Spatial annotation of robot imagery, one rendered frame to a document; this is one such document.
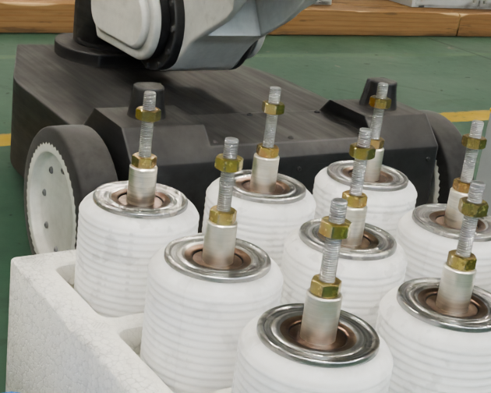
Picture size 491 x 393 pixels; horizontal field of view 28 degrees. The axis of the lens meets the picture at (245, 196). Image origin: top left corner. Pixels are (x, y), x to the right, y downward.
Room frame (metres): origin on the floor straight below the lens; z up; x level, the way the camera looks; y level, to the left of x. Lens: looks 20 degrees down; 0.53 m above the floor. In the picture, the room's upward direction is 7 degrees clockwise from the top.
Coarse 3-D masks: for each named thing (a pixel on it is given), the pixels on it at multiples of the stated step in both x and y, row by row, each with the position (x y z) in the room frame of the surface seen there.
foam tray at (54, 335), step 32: (32, 256) 0.75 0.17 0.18; (64, 256) 0.76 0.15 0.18; (32, 288) 0.70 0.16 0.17; (64, 288) 0.70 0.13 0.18; (32, 320) 0.70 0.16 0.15; (64, 320) 0.65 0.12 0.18; (96, 320) 0.65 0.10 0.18; (128, 320) 0.66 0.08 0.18; (32, 352) 0.70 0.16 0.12; (64, 352) 0.65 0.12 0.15; (96, 352) 0.61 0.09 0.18; (128, 352) 0.61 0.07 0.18; (32, 384) 0.70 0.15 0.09; (64, 384) 0.65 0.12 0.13; (96, 384) 0.60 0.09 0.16; (128, 384) 0.57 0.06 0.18; (160, 384) 0.57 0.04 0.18
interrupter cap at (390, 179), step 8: (328, 168) 0.86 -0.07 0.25; (336, 168) 0.87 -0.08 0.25; (344, 168) 0.87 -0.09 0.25; (352, 168) 0.88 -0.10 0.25; (384, 168) 0.89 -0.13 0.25; (392, 168) 0.89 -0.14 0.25; (336, 176) 0.84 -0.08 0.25; (344, 176) 0.85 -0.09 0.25; (384, 176) 0.87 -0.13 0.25; (392, 176) 0.87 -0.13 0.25; (400, 176) 0.87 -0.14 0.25; (344, 184) 0.83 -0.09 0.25; (368, 184) 0.84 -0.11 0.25; (376, 184) 0.84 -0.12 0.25; (384, 184) 0.84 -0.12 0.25; (392, 184) 0.84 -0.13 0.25; (400, 184) 0.84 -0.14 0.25
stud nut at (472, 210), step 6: (462, 198) 0.61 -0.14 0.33; (462, 204) 0.60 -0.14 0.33; (468, 204) 0.60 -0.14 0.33; (474, 204) 0.60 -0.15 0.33; (480, 204) 0.60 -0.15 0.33; (486, 204) 0.60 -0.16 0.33; (462, 210) 0.60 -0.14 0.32; (468, 210) 0.60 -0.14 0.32; (474, 210) 0.60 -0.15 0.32; (480, 210) 0.60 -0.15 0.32; (486, 210) 0.60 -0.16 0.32; (474, 216) 0.60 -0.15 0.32; (480, 216) 0.60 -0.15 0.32
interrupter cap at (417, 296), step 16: (400, 288) 0.61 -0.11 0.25; (416, 288) 0.62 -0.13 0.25; (432, 288) 0.62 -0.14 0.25; (480, 288) 0.63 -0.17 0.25; (400, 304) 0.59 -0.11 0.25; (416, 304) 0.59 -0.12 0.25; (432, 304) 0.60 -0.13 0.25; (480, 304) 0.61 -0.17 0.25; (432, 320) 0.57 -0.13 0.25; (448, 320) 0.58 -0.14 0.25; (464, 320) 0.58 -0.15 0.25; (480, 320) 0.58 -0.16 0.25
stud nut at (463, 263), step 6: (450, 252) 0.61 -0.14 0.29; (450, 258) 0.60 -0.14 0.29; (456, 258) 0.60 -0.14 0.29; (462, 258) 0.60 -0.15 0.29; (468, 258) 0.60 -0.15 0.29; (474, 258) 0.60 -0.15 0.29; (450, 264) 0.60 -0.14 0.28; (456, 264) 0.60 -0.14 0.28; (462, 264) 0.60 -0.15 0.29; (468, 264) 0.60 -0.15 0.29; (474, 264) 0.60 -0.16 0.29; (462, 270) 0.59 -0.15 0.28; (468, 270) 0.60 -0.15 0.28
